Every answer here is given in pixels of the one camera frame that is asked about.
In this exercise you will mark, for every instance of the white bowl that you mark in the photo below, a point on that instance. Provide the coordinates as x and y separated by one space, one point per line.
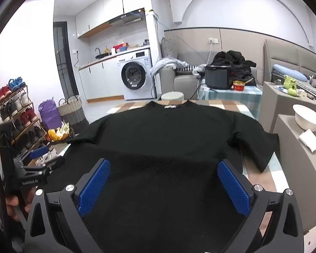
306 117

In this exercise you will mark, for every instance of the white washing machine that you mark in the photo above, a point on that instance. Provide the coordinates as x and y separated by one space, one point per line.
135 73

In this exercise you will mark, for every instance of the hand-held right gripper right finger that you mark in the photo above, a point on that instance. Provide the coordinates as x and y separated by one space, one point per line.
233 189

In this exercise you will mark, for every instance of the red noodle bowl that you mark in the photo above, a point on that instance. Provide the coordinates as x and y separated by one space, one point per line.
238 86

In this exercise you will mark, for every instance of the purple plastic bag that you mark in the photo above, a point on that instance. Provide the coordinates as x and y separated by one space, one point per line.
49 114

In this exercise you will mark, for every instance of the woven basket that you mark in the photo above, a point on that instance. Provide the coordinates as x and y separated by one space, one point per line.
72 113

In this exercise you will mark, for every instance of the white tissue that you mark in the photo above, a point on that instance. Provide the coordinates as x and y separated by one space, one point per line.
309 141

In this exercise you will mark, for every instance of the teal checked tablecloth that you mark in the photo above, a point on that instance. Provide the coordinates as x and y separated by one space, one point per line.
226 96

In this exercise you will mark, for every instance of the blue pillow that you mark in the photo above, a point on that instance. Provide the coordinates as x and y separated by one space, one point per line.
289 72

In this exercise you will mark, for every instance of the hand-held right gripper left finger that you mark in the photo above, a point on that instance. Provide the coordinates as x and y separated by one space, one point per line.
94 187

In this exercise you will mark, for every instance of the grey cube table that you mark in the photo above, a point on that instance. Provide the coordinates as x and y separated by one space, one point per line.
300 179
279 105

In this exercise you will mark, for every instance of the pile of black clothes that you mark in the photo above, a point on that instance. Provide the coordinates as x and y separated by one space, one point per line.
237 60

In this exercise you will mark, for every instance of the person's left hand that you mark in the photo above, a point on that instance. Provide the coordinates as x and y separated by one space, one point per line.
11 204

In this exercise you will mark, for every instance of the plaid blanket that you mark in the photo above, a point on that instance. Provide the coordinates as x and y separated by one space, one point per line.
226 108

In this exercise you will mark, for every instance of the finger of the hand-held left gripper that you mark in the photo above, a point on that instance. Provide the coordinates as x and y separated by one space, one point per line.
38 151
55 162

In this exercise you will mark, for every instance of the grey sofa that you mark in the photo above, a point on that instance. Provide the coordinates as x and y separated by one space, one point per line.
181 83

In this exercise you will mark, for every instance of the red box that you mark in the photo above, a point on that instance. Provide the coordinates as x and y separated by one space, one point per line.
119 47

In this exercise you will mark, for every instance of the wall socket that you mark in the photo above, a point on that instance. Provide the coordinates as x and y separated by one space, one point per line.
213 40

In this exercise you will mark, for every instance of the black white striped cloth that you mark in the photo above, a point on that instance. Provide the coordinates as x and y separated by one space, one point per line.
187 68

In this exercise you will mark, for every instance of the white kitchen base cabinets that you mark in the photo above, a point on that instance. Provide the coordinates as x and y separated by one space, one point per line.
100 79

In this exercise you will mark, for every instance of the black rice cooker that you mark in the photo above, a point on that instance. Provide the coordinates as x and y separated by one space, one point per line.
218 76

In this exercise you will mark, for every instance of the white wall cabinets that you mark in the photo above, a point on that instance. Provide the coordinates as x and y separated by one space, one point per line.
108 8

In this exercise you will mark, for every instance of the black faucet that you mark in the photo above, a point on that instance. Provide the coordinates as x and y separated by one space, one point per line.
98 52

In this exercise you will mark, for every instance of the green toy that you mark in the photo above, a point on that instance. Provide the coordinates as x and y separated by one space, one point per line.
289 84

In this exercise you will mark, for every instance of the range hood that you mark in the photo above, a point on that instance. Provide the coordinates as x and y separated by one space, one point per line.
126 19

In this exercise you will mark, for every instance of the light grey clothes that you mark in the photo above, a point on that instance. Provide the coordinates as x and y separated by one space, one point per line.
166 64

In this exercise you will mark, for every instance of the grey padded headboard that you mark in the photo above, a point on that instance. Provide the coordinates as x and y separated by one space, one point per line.
287 52

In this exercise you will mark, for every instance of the beige trash bin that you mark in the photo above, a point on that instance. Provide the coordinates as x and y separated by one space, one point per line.
59 134

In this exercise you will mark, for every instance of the black knit t-shirt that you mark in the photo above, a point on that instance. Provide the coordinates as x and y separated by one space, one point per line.
160 142

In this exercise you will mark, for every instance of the shoe rack with shoes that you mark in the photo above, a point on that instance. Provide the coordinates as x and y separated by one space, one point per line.
13 110

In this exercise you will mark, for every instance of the round white stool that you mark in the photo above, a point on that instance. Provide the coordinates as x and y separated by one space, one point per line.
173 96

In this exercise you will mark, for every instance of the black framed door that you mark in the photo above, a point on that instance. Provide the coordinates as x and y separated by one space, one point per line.
64 60

